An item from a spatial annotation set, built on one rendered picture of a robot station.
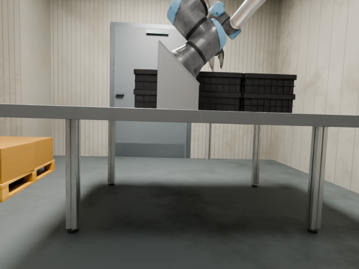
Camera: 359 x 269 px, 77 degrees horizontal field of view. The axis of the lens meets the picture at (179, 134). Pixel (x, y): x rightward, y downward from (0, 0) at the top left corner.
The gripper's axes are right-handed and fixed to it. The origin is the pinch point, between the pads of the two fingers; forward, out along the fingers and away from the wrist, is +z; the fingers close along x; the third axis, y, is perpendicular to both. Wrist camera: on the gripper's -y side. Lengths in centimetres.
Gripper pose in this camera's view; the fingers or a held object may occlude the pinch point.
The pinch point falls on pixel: (216, 66)
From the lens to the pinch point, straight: 149.9
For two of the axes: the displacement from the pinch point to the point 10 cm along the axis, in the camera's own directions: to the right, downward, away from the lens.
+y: -0.2, -0.8, 10.0
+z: 0.9, 9.9, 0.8
